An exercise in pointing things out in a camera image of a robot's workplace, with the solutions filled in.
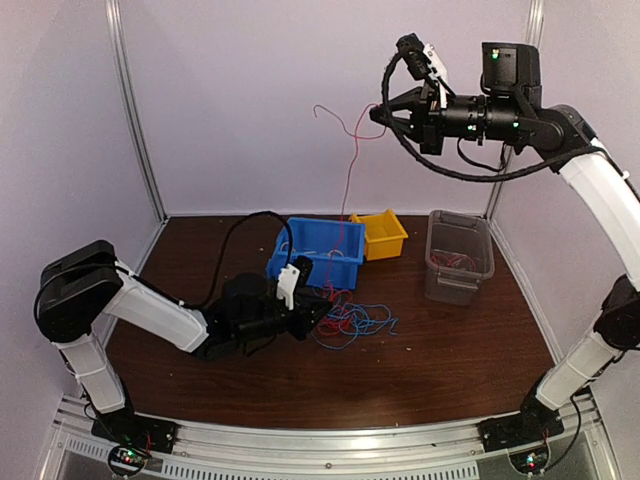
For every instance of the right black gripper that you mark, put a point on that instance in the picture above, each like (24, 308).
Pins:
(424, 125)

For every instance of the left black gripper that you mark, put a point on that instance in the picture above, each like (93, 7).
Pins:
(305, 307)

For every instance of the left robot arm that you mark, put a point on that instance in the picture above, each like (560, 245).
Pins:
(90, 282)

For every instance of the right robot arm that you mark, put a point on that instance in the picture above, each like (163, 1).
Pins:
(509, 110)

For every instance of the blue plastic bin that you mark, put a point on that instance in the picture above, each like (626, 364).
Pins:
(335, 248)

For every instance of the yellow plastic bin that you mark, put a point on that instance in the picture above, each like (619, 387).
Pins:
(384, 235)

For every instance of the clear grey plastic container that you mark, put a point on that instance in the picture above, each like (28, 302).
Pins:
(459, 257)

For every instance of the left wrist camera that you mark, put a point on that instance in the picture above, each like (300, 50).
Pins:
(290, 277)

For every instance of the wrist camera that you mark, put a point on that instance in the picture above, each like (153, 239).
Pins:
(423, 63)
(290, 277)

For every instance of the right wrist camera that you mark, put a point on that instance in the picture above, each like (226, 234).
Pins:
(423, 63)

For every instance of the right aluminium frame post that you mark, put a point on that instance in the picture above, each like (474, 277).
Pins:
(533, 33)

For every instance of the aluminium frame post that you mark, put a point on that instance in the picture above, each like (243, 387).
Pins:
(533, 33)
(132, 116)

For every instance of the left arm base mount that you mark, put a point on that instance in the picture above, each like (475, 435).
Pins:
(127, 428)

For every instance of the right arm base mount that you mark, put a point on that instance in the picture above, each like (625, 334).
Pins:
(520, 430)

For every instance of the aluminium front rail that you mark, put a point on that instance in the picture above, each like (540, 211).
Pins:
(446, 450)

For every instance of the left aluminium frame post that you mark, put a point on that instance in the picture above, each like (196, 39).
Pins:
(132, 116)

